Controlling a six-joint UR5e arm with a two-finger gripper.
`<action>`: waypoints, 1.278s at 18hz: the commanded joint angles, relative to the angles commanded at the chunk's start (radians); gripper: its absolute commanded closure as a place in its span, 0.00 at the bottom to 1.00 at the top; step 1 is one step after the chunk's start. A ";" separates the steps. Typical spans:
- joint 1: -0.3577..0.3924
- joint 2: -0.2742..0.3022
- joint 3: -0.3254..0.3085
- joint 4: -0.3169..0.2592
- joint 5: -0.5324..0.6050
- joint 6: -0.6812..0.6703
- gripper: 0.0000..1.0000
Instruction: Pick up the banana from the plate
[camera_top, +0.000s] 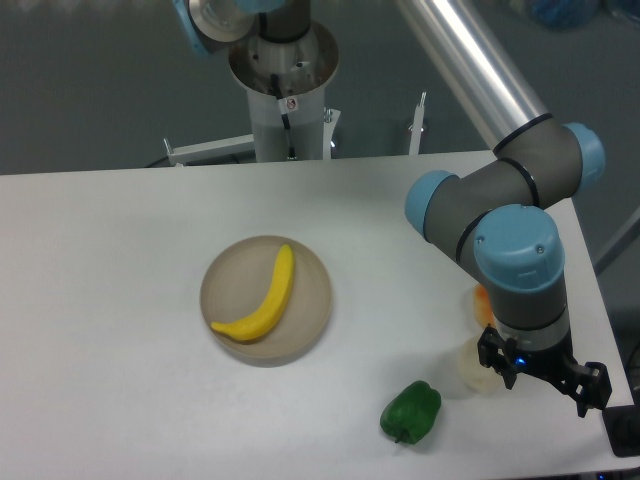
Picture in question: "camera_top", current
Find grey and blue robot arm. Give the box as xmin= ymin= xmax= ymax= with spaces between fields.
xmin=174 ymin=1 xmax=612 ymax=414

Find black device at table edge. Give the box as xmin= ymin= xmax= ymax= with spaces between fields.
xmin=602 ymin=405 xmax=639 ymax=458

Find grey table leg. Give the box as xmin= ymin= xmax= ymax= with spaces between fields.
xmin=593 ymin=208 xmax=640 ymax=275

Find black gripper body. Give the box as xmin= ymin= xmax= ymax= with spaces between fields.
xmin=492 ymin=328 xmax=575 ymax=388

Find orange toy peach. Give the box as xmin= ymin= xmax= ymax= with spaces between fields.
xmin=472 ymin=284 xmax=496 ymax=329

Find white toy pear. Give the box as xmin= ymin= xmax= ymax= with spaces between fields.
xmin=457 ymin=337 xmax=502 ymax=394

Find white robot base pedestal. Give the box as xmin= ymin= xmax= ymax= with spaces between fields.
xmin=229 ymin=21 xmax=339 ymax=163

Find yellow toy banana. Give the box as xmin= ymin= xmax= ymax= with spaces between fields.
xmin=210 ymin=244 xmax=295 ymax=342

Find white metal frame bracket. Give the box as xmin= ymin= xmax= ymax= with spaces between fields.
xmin=163 ymin=134 xmax=254 ymax=166

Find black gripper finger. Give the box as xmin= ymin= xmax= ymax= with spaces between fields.
xmin=477 ymin=326 xmax=518 ymax=389
xmin=551 ymin=362 xmax=610 ymax=418

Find beige round plate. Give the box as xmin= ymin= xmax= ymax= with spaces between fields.
xmin=200 ymin=236 xmax=332 ymax=366

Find white metal upright post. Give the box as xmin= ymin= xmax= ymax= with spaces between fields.
xmin=408 ymin=91 xmax=427 ymax=156

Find green toy bell pepper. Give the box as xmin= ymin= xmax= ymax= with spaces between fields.
xmin=379 ymin=380 xmax=442 ymax=445

